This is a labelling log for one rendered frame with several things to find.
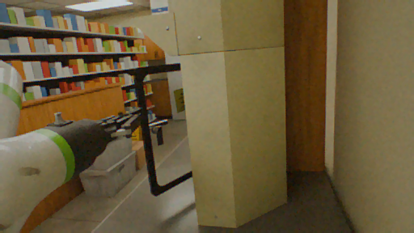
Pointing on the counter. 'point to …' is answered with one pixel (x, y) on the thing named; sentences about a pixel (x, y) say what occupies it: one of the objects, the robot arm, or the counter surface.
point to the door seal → (149, 129)
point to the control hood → (160, 31)
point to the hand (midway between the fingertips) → (134, 116)
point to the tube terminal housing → (234, 106)
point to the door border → (144, 122)
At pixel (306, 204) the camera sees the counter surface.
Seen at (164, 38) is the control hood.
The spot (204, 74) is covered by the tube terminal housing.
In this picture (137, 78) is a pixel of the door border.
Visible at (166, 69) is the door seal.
